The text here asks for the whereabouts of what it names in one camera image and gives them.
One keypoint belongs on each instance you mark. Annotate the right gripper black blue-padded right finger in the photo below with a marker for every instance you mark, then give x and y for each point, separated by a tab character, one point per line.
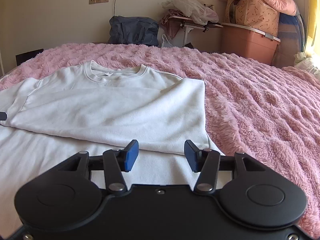
206	162

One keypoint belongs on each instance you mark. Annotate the patterned beige storage bag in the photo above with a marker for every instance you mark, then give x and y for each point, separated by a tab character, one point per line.
253	13

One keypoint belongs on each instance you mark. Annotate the dark blue duffel bag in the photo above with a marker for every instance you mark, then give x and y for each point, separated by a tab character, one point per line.
133	30

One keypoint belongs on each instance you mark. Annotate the orange plastic storage bin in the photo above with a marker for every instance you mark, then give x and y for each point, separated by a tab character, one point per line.
248	42

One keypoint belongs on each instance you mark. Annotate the white ruffled fabric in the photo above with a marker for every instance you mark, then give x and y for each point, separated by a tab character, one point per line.
309	63

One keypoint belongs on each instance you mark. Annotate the pink fluffy bed blanket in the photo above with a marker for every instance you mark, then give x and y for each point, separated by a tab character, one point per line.
270	113

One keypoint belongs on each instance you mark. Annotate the translucent plastic bag pile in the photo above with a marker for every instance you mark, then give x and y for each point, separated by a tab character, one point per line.
193	9

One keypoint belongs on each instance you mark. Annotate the black box beside bed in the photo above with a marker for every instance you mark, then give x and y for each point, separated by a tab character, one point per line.
23	57

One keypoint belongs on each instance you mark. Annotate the white plastic bag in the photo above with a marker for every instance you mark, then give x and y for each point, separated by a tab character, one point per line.
165	42

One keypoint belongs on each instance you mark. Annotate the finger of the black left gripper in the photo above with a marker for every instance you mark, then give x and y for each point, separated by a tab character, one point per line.
3	116

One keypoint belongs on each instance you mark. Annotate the small folding side table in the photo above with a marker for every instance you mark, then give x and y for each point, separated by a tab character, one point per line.
187	24

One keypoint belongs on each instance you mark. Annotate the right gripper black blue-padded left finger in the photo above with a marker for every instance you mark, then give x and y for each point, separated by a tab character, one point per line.
117	161

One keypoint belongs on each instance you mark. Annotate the white sweatshirt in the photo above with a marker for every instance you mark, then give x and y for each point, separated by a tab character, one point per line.
91	108

